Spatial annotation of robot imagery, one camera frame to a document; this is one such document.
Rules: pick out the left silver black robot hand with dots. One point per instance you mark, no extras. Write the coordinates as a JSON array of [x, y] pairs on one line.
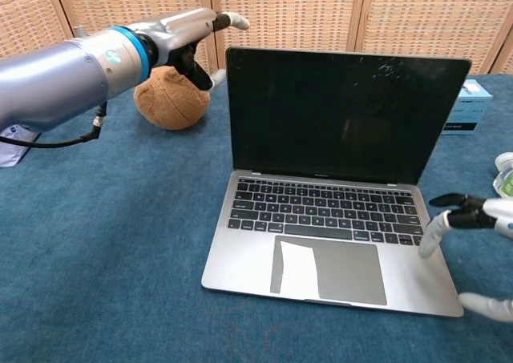
[[180, 30]]

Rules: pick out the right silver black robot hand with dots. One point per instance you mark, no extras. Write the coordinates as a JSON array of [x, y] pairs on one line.
[[499, 214]]

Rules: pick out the silver laptop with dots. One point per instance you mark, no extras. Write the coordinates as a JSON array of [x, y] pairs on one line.
[[340, 118]]

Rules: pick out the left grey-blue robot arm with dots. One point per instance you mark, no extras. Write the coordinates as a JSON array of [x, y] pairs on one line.
[[52, 82]]

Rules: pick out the clear bottle with green label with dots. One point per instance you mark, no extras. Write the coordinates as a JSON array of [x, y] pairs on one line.
[[506, 174]]

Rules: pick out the brown plush toy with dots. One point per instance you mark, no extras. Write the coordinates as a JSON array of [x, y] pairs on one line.
[[168, 106]]

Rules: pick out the small blue box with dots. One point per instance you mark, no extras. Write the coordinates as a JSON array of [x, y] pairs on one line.
[[469, 114]]

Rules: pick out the white blue tissue pack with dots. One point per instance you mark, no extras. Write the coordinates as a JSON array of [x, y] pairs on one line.
[[12, 150]]

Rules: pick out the blue felt table cover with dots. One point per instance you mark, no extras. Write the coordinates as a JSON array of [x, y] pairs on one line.
[[100, 239]]

